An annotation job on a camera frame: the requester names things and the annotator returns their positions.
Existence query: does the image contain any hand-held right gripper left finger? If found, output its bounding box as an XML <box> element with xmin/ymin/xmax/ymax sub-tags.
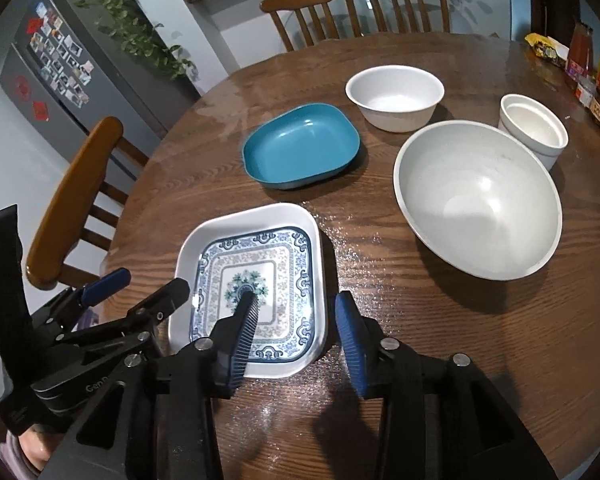
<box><xmin>45</xmin><ymin>291</ymin><xmax>261</xmax><ymax>480</ymax></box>

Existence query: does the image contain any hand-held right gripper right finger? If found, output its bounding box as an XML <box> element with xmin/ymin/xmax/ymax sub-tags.
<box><xmin>334</xmin><ymin>290</ymin><xmax>561</xmax><ymax>480</ymax></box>

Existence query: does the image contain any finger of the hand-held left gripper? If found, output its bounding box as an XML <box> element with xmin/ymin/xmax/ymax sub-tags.
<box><xmin>30</xmin><ymin>267</ymin><xmax>132</xmax><ymax>333</ymax></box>
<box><xmin>55</xmin><ymin>277</ymin><xmax>191</xmax><ymax>356</ymax></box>

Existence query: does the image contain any white blue-patterned square plate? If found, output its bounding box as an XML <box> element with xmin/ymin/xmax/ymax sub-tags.
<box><xmin>167</xmin><ymin>202</ymin><xmax>328</xmax><ymax>380</ymax></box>

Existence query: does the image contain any large white bowl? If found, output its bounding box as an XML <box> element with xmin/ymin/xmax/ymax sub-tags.
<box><xmin>393</xmin><ymin>120</ymin><xmax>564</xmax><ymax>281</ymax></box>

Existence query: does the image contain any blue square plate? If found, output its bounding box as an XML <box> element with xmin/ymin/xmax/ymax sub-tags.
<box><xmin>242</xmin><ymin>103</ymin><xmax>363</xmax><ymax>191</ymax></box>

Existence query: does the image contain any medium white bowl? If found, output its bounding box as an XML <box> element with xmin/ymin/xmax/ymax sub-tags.
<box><xmin>345</xmin><ymin>65</ymin><xmax>446</xmax><ymax>133</ymax></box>

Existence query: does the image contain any person's left hand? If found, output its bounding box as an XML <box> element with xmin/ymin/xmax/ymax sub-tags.
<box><xmin>11</xmin><ymin>429</ymin><xmax>67</xmax><ymax>475</ymax></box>

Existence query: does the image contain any grey refrigerator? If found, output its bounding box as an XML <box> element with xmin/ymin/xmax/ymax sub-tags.
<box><xmin>0</xmin><ymin>0</ymin><xmax>203</xmax><ymax>163</ymax></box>

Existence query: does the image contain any cluster of fridge photo magnets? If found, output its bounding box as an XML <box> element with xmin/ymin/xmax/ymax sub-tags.
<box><xmin>27</xmin><ymin>2</ymin><xmax>93</xmax><ymax>108</ymax></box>

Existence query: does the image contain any trailing green plant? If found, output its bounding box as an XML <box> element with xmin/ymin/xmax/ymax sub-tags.
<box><xmin>50</xmin><ymin>0</ymin><xmax>198</xmax><ymax>81</ymax></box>

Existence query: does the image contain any white ramekin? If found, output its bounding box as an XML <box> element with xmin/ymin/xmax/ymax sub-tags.
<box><xmin>497</xmin><ymin>94</ymin><xmax>569</xmax><ymax>171</ymax></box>

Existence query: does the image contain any yellow snack packet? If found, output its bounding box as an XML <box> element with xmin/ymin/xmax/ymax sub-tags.
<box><xmin>524</xmin><ymin>32</ymin><xmax>571</xmax><ymax>68</ymax></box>

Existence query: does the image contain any red juice bottle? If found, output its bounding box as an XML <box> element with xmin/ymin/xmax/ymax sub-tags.
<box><xmin>565</xmin><ymin>20</ymin><xmax>595</xmax><ymax>86</ymax></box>

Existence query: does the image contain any dark wooden door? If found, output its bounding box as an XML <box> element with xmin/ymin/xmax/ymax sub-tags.
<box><xmin>527</xmin><ymin>0</ymin><xmax>581</xmax><ymax>46</ymax></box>

